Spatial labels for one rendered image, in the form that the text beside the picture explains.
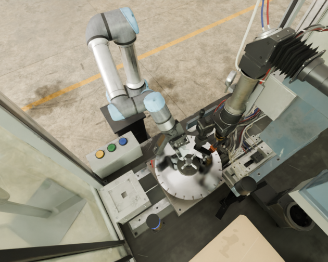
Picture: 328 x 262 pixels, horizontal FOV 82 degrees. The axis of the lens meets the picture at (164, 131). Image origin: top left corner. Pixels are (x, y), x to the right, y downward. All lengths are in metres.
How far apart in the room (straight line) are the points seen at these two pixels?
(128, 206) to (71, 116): 1.73
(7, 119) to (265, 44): 0.60
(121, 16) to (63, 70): 2.21
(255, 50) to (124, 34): 0.63
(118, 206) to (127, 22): 0.84
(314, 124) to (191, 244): 0.78
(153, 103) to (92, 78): 2.15
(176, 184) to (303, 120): 0.56
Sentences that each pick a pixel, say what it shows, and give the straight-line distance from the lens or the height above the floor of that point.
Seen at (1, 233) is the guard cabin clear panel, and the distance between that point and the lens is 0.41.
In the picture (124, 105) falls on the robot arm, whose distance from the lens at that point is 0.79.
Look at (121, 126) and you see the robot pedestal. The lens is 1.32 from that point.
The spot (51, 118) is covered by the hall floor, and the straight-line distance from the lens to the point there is 2.61.
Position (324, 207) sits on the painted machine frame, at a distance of 0.64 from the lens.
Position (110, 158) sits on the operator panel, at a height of 0.90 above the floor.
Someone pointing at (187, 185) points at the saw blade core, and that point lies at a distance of 0.92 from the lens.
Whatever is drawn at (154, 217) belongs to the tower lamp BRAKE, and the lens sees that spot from 0.69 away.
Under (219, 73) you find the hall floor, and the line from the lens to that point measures 2.75.
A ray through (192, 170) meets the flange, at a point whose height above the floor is 0.96.
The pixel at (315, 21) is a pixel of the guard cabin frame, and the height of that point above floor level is 1.14.
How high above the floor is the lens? 1.85
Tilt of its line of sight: 61 degrees down
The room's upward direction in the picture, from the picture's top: 3 degrees counter-clockwise
